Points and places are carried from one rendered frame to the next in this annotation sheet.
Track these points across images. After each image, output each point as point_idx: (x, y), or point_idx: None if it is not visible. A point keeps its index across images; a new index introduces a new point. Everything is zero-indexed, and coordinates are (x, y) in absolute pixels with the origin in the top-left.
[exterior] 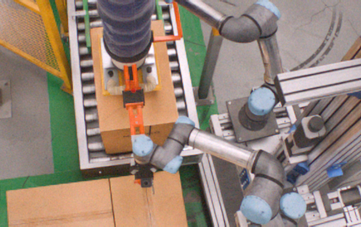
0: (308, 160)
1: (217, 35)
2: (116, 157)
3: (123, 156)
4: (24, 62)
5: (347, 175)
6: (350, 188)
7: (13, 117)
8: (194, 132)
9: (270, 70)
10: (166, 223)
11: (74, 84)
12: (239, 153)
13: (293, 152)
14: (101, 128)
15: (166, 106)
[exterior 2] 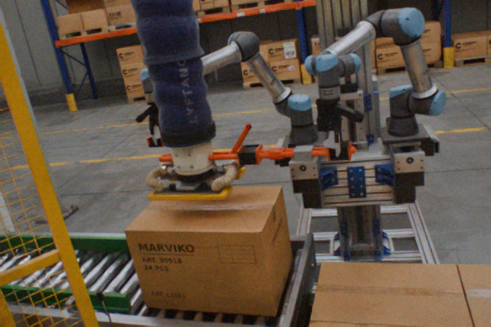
0: (362, 90)
1: None
2: (285, 308)
3: (286, 301)
4: None
5: (377, 112)
6: (387, 120)
7: None
8: (325, 49)
9: (279, 84)
10: (387, 278)
11: (161, 325)
12: (356, 29)
13: (355, 77)
14: (258, 230)
15: (261, 190)
